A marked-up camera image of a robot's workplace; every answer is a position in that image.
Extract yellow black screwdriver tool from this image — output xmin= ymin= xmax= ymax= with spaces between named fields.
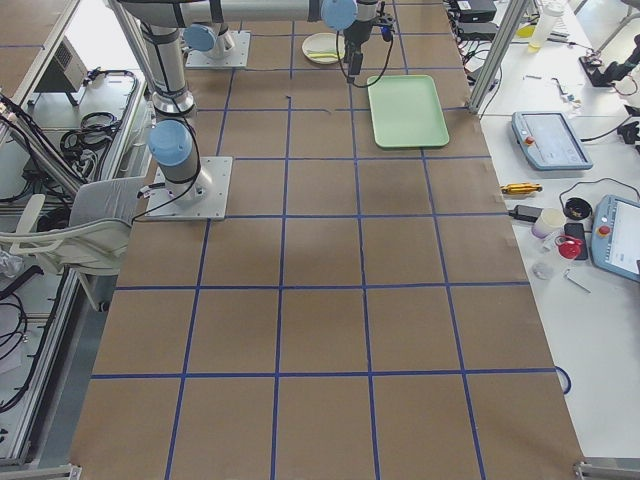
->
xmin=500 ymin=182 xmax=543 ymax=196

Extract grey white office chair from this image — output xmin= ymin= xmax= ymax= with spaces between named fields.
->
xmin=1 ymin=176 xmax=145 ymax=312

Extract black round bowl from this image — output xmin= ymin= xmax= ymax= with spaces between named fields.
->
xmin=563 ymin=197 xmax=593 ymax=221

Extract black power adapter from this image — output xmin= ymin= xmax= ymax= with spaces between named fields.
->
xmin=508 ymin=204 xmax=542 ymax=223

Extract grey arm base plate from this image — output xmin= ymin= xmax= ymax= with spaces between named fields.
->
xmin=145 ymin=156 xmax=233 ymax=221

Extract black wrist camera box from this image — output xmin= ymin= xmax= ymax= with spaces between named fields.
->
xmin=348 ymin=51 xmax=363 ymax=77

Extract green plastic tray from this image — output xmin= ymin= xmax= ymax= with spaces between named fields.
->
xmin=368 ymin=75 xmax=450 ymax=149

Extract white paper cup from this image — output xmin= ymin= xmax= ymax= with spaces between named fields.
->
xmin=531 ymin=208 xmax=566 ymax=239

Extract red round tape holder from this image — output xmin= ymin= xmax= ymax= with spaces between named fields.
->
xmin=555 ymin=235 xmax=584 ymax=260

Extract plastic bottle yellow liquid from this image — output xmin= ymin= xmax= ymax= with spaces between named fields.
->
xmin=528 ymin=1 xmax=565 ymax=52

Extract black smartphone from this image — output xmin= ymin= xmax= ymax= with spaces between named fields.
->
xmin=564 ymin=222 xmax=589 ymax=260

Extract cream round plate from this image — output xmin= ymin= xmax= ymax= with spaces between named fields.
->
xmin=302 ymin=33 xmax=345 ymax=65

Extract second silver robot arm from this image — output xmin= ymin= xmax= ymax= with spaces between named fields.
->
xmin=182 ymin=23 xmax=235 ymax=59

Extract blue teach pendant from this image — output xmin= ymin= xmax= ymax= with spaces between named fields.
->
xmin=591 ymin=195 xmax=639 ymax=282
xmin=511 ymin=111 xmax=593 ymax=171

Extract near blue teach pendant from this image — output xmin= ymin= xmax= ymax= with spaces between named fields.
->
xmin=591 ymin=195 xmax=639 ymax=282

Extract metal hex key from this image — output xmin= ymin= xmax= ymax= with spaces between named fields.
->
xmin=563 ymin=269 xmax=592 ymax=294

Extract far blue teach pendant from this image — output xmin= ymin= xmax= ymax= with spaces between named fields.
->
xmin=511 ymin=111 xmax=593 ymax=171

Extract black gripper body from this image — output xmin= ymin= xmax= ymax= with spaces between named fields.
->
xmin=343 ymin=19 xmax=371 ymax=54

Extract aluminium frame post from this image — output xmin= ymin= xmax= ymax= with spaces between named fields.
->
xmin=466 ymin=0 xmax=527 ymax=114

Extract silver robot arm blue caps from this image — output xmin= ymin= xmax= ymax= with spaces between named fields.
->
xmin=118 ymin=1 xmax=394 ymax=201

